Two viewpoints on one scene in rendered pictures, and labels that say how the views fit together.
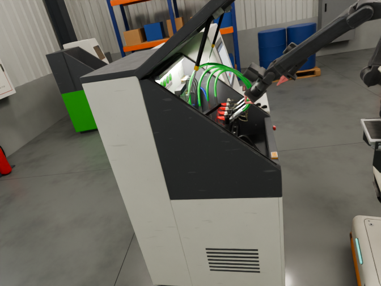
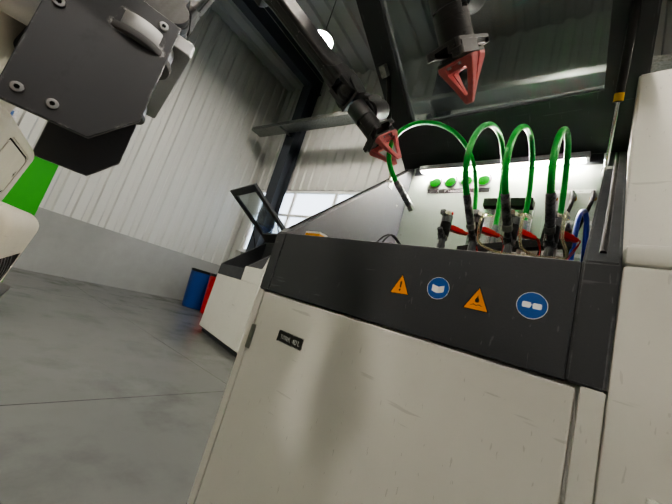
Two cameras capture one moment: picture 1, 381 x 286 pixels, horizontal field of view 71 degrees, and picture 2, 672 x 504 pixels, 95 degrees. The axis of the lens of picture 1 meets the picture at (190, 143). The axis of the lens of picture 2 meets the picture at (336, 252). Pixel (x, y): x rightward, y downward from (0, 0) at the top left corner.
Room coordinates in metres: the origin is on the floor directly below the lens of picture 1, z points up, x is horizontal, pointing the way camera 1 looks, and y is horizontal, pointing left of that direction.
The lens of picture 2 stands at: (1.56, -1.06, 0.80)
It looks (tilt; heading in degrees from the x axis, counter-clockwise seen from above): 10 degrees up; 116
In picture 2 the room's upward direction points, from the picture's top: 17 degrees clockwise
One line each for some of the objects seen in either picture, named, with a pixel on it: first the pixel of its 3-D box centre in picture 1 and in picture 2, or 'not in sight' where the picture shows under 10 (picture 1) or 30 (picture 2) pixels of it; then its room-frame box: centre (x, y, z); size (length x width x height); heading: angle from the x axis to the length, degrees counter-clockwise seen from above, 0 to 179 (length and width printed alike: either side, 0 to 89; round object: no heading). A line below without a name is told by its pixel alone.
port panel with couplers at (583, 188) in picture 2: (187, 92); (566, 226); (1.75, -0.04, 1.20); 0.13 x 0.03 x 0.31; 164
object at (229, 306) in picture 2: not in sight; (261, 270); (-1.04, 2.25, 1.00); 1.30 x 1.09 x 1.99; 155
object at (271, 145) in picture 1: (271, 149); (381, 282); (1.38, -0.46, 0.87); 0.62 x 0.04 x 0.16; 164
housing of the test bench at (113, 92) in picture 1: (176, 147); not in sight; (1.91, 0.12, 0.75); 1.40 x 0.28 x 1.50; 164
